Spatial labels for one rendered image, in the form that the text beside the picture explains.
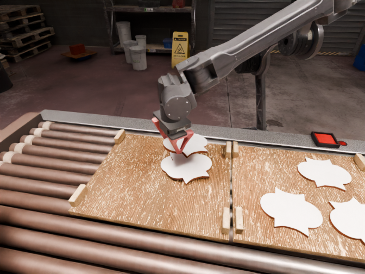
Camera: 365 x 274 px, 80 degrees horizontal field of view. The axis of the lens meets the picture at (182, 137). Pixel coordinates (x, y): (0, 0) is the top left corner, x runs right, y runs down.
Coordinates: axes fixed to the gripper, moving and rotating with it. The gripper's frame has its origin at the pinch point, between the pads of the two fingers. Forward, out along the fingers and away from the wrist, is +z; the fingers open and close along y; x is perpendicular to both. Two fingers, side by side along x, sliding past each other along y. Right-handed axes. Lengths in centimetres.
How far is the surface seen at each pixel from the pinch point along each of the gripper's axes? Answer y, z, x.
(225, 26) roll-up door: 344, 56, -322
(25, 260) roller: -6.6, 10.5, 41.5
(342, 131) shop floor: 31, 106, -233
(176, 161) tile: -0.1, 7.7, -1.1
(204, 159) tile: -3.9, 7.8, -9.1
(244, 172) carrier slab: -13.4, 9.5, -17.3
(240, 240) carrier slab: -28.6, 9.3, -1.3
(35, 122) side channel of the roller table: 53, 10, 36
